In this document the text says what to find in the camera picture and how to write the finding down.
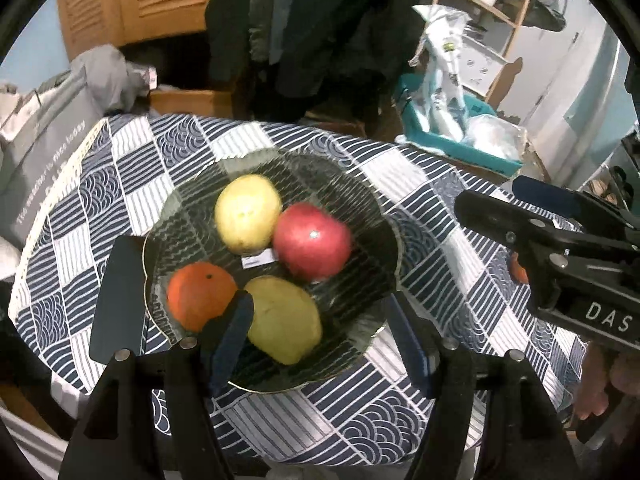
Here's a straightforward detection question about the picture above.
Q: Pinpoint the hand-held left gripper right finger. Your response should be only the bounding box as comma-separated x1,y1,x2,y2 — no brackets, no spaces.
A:
385,292,583,480

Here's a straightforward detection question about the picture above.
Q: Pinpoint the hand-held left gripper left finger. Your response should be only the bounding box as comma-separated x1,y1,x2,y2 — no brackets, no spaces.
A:
57,292,255,480

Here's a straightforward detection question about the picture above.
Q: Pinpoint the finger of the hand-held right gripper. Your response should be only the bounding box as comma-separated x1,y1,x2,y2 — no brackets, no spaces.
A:
512,175,640,246
454,190,583,261

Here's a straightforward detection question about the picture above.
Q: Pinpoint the green-yellow pear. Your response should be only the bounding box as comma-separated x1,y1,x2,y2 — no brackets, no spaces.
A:
243,276,323,366

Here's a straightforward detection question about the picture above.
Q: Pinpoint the small orange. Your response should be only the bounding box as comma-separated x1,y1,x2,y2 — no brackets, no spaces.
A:
509,252,530,284

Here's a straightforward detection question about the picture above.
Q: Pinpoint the large orange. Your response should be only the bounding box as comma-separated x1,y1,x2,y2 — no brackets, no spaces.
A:
166,261,239,333

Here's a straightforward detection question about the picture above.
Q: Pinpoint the red apple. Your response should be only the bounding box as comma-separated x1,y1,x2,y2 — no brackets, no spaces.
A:
272,203,353,283

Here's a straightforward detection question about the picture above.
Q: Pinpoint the yellow lemon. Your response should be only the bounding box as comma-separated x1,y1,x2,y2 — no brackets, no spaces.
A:
214,174,284,255

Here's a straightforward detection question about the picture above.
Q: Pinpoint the dark glass plate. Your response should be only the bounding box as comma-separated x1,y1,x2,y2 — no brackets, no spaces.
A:
142,149,403,393

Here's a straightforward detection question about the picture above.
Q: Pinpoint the person's right hand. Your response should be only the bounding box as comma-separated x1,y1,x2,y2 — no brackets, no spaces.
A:
575,345,640,421

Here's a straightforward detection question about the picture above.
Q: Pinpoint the clear plastic bag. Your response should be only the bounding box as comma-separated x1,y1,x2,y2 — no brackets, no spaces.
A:
461,114,527,162

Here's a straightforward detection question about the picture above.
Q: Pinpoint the teal plastic crate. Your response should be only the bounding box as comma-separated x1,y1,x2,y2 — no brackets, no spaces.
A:
394,73,524,177

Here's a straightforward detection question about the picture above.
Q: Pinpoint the white storage box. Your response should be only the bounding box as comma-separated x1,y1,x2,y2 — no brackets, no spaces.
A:
461,39,512,97

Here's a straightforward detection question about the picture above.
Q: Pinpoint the white rice bag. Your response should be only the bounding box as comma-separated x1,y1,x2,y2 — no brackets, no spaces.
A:
409,3,474,142

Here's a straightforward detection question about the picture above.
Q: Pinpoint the grey hanging bag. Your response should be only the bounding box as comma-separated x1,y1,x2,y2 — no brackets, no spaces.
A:
529,0,569,32

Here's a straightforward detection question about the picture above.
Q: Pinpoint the wooden shelf rack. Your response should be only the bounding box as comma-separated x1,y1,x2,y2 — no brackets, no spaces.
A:
431,0,542,102

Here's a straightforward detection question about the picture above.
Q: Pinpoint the blue white patterned tablecloth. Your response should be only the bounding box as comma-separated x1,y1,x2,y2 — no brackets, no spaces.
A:
7,112,588,467

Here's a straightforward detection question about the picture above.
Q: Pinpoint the black hooded jacket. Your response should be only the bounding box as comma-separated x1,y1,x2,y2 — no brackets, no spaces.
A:
280,0,424,122

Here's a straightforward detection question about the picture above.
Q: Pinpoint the wooden drawer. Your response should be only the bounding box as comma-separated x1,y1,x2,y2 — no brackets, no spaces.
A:
149,88,237,122

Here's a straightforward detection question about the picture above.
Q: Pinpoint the grey tote bag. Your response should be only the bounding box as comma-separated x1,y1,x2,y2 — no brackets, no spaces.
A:
0,74,109,247

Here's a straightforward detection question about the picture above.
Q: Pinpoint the pile of grey clothes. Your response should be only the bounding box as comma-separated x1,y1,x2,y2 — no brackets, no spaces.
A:
69,44,153,117

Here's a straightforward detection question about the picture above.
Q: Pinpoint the grey jacket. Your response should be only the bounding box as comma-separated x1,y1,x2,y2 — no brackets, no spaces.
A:
247,0,302,67

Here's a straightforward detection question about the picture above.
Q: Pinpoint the wooden louvered wardrobe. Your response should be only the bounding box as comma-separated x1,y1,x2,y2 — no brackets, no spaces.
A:
56,0,222,62

